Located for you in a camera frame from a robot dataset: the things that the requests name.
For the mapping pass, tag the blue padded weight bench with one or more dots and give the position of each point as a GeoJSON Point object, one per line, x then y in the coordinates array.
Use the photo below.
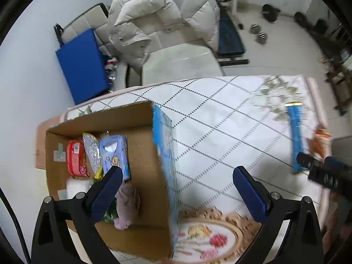
{"type": "Point", "coordinates": [230, 45]}

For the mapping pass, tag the silver mesh sponge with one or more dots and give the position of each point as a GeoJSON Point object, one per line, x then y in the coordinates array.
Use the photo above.
{"type": "Point", "coordinates": [91, 145]}

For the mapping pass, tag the chrome dumbbell pair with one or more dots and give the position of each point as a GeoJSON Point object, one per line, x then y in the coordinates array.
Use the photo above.
{"type": "Point", "coordinates": [260, 36]}

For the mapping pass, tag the blue star tissue pack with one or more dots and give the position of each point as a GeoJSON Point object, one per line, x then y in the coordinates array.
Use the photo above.
{"type": "Point", "coordinates": [114, 152]}

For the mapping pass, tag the blue folded mat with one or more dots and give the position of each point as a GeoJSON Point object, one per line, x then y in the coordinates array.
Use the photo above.
{"type": "Point", "coordinates": [82, 64]}

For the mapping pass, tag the brown cardboard box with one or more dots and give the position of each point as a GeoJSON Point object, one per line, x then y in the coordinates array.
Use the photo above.
{"type": "Point", "coordinates": [151, 163]}

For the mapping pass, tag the red snack pack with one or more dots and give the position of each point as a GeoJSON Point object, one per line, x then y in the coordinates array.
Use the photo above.
{"type": "Point", "coordinates": [76, 159]}

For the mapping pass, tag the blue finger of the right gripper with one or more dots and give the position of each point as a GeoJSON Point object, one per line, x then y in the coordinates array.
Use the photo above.
{"type": "Point", "coordinates": [335, 162]}
{"type": "Point", "coordinates": [308, 162]}

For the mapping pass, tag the dark wooden stool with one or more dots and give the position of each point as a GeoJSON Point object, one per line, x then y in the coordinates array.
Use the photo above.
{"type": "Point", "coordinates": [339, 78]}

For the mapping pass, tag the white cotton bag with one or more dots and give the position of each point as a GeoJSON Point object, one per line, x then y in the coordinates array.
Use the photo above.
{"type": "Point", "coordinates": [74, 186]}

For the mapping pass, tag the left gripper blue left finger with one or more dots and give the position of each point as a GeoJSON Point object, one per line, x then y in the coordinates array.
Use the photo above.
{"type": "Point", "coordinates": [103, 192]}

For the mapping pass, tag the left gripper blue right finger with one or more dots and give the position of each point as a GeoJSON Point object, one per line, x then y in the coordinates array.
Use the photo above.
{"type": "Point", "coordinates": [252, 192]}

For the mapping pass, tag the small floor barbell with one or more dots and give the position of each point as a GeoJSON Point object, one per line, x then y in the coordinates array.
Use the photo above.
{"type": "Point", "coordinates": [271, 14]}

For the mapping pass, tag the long blue snack bag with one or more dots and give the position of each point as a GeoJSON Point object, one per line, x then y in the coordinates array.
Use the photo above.
{"type": "Point", "coordinates": [294, 112]}

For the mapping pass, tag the orange snack bag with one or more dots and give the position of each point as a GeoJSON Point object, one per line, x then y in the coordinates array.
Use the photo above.
{"type": "Point", "coordinates": [322, 142]}

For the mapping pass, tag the white puffer jacket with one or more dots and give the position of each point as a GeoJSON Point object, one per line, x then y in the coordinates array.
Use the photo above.
{"type": "Point", "coordinates": [138, 28]}

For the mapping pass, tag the beige sofa chair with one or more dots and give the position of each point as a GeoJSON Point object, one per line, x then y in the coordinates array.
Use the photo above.
{"type": "Point", "coordinates": [173, 55]}

